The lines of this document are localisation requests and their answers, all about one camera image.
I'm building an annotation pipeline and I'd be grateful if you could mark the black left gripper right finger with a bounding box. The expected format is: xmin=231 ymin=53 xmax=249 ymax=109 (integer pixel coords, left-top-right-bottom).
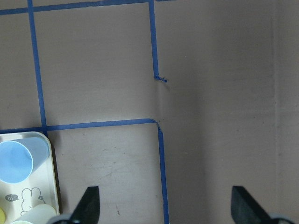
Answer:
xmin=231 ymin=186 xmax=271 ymax=224

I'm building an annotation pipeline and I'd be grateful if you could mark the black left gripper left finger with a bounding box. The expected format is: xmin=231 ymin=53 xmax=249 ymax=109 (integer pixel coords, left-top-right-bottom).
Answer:
xmin=70 ymin=186 xmax=100 ymax=224

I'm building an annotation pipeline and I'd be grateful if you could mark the white plastic cup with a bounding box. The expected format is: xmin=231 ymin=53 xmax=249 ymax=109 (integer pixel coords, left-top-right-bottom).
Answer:
xmin=12 ymin=204 xmax=57 ymax=224

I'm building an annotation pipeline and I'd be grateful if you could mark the light blue plastic cup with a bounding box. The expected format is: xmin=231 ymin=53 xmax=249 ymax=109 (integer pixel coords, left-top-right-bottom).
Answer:
xmin=0 ymin=137 xmax=50 ymax=184

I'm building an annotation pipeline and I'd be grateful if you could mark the yellow plastic cup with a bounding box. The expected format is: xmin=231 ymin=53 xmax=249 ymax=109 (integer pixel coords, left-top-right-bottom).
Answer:
xmin=0 ymin=208 xmax=6 ymax=224

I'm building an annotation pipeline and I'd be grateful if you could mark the cream bunny print tray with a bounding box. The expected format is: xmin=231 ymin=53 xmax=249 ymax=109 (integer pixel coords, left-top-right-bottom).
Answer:
xmin=0 ymin=132 xmax=60 ymax=224

